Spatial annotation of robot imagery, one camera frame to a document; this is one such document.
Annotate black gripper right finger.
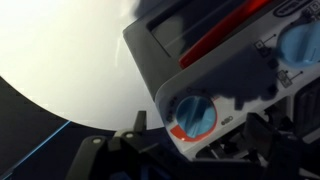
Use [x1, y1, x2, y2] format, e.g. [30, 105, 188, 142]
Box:
[243, 113, 297, 157]

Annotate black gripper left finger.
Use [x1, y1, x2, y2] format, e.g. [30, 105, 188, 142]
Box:
[114, 111, 147, 138]

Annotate red oven door handle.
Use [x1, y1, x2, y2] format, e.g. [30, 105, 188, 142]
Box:
[179, 0, 272, 69]

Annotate grey toy stove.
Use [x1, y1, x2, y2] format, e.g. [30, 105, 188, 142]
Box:
[123, 0, 320, 160]

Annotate blue stove knob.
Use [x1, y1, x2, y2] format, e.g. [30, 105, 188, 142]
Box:
[176, 96, 217, 138]
[277, 21, 320, 67]

